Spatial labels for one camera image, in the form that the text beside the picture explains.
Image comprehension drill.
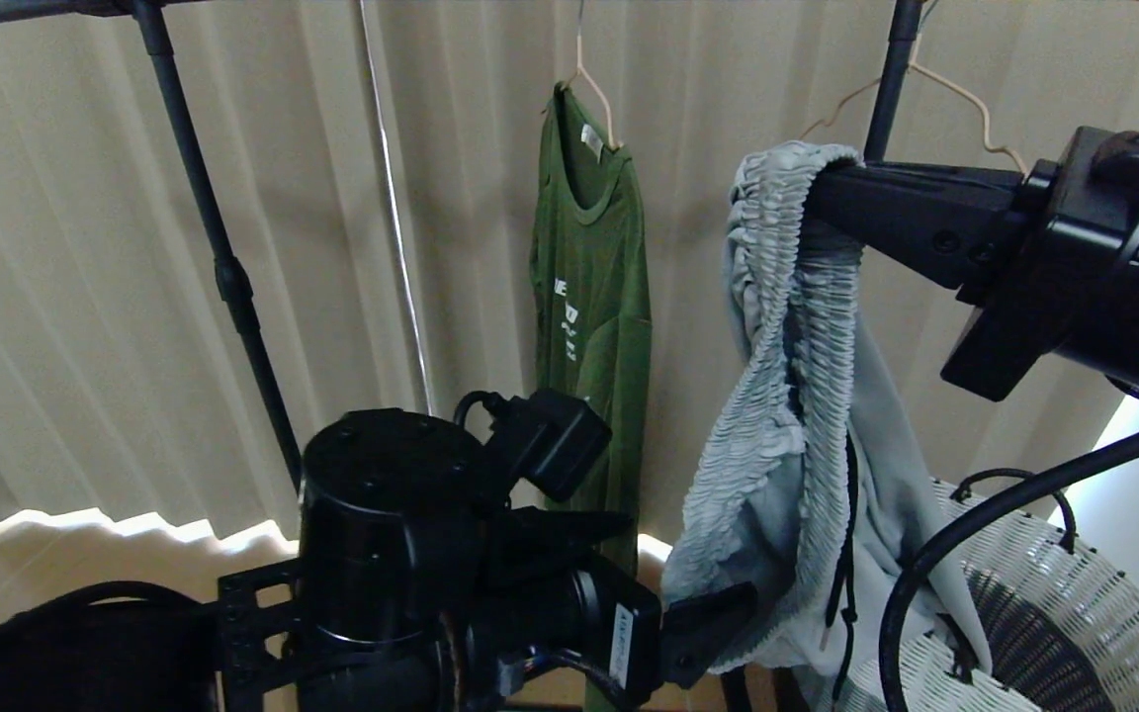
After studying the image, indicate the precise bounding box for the pink clothes hanger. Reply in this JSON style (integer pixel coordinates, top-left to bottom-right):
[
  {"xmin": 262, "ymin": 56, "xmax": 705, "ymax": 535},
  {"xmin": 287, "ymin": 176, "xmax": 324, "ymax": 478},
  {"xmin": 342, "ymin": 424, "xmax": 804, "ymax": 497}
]
[
  {"xmin": 799, "ymin": 40, "xmax": 1030, "ymax": 177},
  {"xmin": 542, "ymin": 0, "xmax": 623, "ymax": 151}
]

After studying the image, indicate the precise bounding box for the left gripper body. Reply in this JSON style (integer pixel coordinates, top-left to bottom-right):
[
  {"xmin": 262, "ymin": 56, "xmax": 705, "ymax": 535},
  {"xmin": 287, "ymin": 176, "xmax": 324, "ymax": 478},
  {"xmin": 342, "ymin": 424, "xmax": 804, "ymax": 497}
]
[{"xmin": 451, "ymin": 559, "xmax": 664, "ymax": 712}]

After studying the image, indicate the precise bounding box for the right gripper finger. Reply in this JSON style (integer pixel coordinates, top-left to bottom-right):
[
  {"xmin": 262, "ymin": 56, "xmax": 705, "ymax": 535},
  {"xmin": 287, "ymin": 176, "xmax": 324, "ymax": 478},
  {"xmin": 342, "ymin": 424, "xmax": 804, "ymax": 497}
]
[
  {"xmin": 805, "ymin": 181, "xmax": 1022, "ymax": 290},
  {"xmin": 822, "ymin": 163, "xmax": 1030, "ymax": 189}
]

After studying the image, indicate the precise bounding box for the green long-sleeved shirt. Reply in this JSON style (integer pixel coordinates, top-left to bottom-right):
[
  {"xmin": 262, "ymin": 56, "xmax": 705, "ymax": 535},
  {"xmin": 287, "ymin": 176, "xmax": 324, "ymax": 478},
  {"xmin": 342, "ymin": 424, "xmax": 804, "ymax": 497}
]
[{"xmin": 528, "ymin": 82, "xmax": 653, "ymax": 579}]

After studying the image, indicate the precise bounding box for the beige curtain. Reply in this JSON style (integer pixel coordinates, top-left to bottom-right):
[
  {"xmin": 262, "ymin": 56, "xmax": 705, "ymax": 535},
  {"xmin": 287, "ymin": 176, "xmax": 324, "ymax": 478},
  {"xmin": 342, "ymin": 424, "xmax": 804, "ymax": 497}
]
[{"xmin": 0, "ymin": 0, "xmax": 1139, "ymax": 555}]

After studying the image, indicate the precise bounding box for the pale grey garment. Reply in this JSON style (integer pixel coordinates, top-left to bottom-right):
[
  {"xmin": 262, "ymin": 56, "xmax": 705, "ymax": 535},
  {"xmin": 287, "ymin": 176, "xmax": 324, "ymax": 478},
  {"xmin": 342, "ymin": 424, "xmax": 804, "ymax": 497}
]
[{"xmin": 661, "ymin": 141, "xmax": 996, "ymax": 712}]

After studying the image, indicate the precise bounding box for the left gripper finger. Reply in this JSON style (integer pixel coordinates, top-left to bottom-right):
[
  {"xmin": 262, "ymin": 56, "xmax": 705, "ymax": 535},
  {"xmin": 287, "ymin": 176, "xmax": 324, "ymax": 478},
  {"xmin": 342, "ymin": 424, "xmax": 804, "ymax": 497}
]
[
  {"xmin": 495, "ymin": 507, "xmax": 636, "ymax": 584},
  {"xmin": 663, "ymin": 581, "xmax": 758, "ymax": 688}
]

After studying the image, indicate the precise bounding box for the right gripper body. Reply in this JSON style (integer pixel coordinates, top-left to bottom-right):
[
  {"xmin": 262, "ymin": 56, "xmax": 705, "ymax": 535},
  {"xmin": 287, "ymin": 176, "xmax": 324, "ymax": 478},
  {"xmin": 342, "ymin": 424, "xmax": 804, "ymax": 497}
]
[{"xmin": 940, "ymin": 127, "xmax": 1139, "ymax": 401}]

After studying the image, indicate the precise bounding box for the white laundry basket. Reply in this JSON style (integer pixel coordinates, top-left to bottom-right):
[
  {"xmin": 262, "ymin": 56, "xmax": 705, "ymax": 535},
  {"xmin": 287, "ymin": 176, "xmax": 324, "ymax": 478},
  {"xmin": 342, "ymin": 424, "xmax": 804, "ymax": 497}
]
[{"xmin": 832, "ymin": 467, "xmax": 1139, "ymax": 712}]

